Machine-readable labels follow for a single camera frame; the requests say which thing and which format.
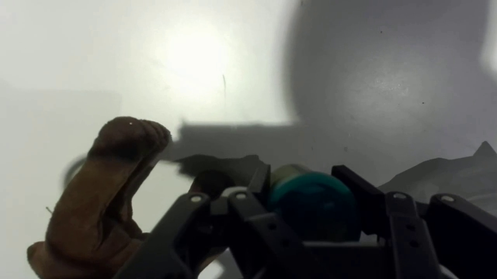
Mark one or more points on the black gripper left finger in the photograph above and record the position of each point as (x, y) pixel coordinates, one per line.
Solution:
(249, 211)

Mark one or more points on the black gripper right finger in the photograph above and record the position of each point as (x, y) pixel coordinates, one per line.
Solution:
(409, 233)

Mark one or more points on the teal-lid play dough tub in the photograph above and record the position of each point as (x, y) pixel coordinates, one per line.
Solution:
(315, 207)

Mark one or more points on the brown plush dog toy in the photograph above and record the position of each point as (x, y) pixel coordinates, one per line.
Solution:
(93, 207)

